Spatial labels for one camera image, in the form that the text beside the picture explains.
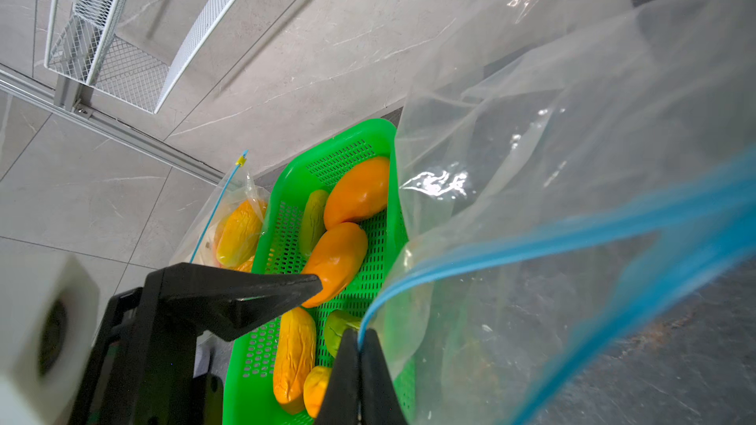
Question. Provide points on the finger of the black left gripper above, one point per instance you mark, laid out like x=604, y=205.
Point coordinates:
x=229, y=304

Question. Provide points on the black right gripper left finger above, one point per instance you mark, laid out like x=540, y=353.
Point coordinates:
x=342, y=400

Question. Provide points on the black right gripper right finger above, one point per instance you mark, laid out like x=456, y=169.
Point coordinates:
x=379, y=404

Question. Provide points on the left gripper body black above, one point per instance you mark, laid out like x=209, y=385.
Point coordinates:
x=141, y=369

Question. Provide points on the clear zip-top bag blue zipper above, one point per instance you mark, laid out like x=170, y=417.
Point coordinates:
x=197, y=246

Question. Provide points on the yellow mango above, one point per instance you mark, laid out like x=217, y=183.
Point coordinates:
x=295, y=359
x=237, y=236
x=314, y=389

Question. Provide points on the large orange mango top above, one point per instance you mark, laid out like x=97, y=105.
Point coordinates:
x=360, y=194

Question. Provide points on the spare clear plastic bag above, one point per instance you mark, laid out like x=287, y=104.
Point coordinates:
x=577, y=180

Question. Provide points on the yellow-green mango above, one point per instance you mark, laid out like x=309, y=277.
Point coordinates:
x=338, y=322

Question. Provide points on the green mango small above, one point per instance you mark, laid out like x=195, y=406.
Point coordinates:
x=312, y=223

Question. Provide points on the orange-yellow mango back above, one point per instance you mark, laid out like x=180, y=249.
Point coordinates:
x=336, y=260

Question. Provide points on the green plastic basket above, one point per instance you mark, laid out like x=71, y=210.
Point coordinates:
x=248, y=393

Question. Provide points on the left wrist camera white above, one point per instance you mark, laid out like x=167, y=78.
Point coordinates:
x=49, y=315

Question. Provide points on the white wire wall basket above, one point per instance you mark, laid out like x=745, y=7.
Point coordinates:
x=132, y=50

